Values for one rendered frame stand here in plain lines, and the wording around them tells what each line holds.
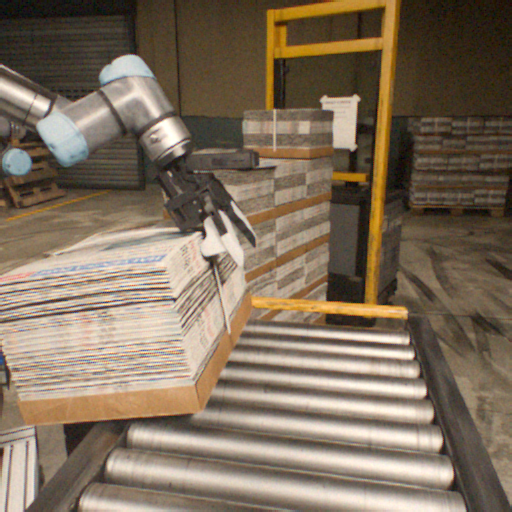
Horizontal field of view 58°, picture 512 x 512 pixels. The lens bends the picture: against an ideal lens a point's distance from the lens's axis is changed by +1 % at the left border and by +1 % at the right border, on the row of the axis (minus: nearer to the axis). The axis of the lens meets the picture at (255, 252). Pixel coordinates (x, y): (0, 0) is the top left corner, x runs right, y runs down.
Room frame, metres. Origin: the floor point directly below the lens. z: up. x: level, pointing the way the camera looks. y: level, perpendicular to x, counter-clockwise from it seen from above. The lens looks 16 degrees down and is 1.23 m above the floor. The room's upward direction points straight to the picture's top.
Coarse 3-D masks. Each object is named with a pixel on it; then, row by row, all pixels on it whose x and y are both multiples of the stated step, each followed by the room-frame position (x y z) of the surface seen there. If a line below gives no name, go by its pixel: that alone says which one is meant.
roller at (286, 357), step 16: (240, 352) 0.81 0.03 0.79; (256, 352) 0.81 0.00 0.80; (272, 352) 0.81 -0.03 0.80; (288, 352) 0.81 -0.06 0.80; (304, 352) 0.81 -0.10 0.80; (320, 352) 0.81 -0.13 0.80; (320, 368) 0.78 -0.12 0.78; (336, 368) 0.77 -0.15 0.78; (352, 368) 0.77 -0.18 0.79; (368, 368) 0.77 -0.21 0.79; (384, 368) 0.76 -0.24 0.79; (400, 368) 0.76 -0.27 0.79; (416, 368) 0.76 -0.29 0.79
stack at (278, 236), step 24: (288, 216) 2.06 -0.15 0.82; (240, 240) 1.72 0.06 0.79; (264, 240) 1.88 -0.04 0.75; (288, 240) 2.05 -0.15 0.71; (264, 264) 1.87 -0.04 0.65; (288, 264) 2.06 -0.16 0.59; (264, 288) 1.86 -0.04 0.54; (288, 288) 2.05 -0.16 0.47; (264, 312) 1.87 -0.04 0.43; (288, 312) 2.06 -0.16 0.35
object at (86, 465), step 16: (144, 416) 0.64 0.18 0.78; (96, 432) 0.57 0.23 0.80; (112, 432) 0.57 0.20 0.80; (80, 448) 0.54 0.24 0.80; (96, 448) 0.54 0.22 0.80; (112, 448) 0.54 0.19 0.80; (64, 464) 0.51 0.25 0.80; (80, 464) 0.51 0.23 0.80; (96, 464) 0.51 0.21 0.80; (64, 480) 0.48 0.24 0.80; (80, 480) 0.48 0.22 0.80; (96, 480) 0.49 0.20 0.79; (48, 496) 0.45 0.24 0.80; (64, 496) 0.45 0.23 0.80; (80, 496) 0.46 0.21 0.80
